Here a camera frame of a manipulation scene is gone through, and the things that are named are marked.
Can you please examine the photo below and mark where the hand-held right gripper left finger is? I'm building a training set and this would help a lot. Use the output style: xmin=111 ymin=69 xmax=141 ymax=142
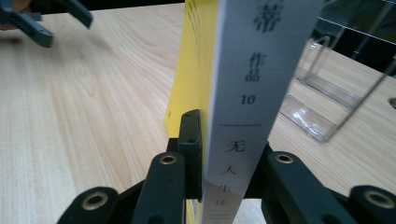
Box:
xmin=177 ymin=108 xmax=204 ymax=201

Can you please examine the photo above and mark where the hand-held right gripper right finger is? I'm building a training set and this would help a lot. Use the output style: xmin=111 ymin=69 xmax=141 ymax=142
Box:
xmin=244 ymin=141 xmax=271 ymax=200

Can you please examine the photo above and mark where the clear acrylic book rack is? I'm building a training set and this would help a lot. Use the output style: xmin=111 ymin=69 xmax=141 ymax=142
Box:
xmin=277 ymin=0 xmax=396 ymax=145

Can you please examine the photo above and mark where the yellow book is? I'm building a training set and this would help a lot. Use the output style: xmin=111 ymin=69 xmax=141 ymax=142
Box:
xmin=163 ymin=0 xmax=323 ymax=224

